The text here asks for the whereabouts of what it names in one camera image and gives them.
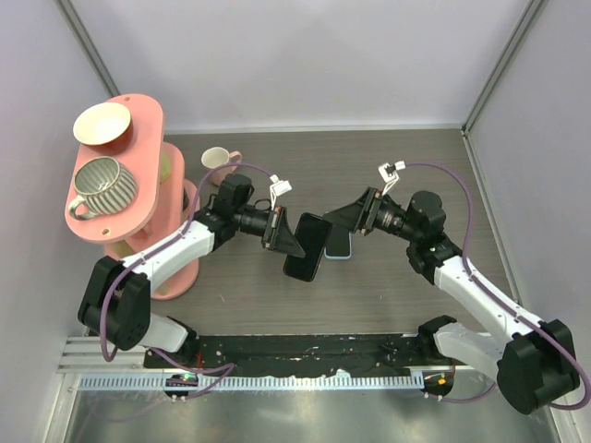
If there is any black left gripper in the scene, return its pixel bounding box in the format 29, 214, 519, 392
234, 206, 305, 257

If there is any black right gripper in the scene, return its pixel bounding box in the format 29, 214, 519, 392
324, 186, 421, 243

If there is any black phone case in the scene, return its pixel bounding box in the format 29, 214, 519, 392
283, 212, 332, 282

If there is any blue smartphone black screen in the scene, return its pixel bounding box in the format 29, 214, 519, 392
326, 224, 350, 257

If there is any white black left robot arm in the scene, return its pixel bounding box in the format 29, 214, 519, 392
78, 174, 306, 368

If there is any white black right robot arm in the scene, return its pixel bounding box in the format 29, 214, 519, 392
324, 188, 590, 414

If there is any pink mug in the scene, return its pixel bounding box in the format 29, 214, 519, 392
201, 147, 242, 186

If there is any pink tiered shelf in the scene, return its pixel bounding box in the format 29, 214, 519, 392
64, 92, 201, 301

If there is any grey striped mug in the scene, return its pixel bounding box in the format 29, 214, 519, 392
67, 156, 138, 221

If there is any white bowl red outside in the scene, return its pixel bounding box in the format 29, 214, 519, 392
73, 102, 133, 155

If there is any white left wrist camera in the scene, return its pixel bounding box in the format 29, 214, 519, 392
269, 174, 292, 210

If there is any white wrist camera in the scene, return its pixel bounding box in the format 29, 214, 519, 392
269, 174, 292, 210
378, 161, 406, 196

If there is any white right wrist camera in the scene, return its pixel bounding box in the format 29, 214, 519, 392
378, 161, 406, 196

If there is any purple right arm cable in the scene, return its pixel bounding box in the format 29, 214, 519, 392
401, 161, 588, 411

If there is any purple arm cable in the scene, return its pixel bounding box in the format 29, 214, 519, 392
100, 162, 278, 364
401, 161, 588, 411

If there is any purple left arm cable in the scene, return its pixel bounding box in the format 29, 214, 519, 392
100, 162, 278, 364

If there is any aluminium frame rail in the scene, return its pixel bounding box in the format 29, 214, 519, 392
58, 337, 457, 398

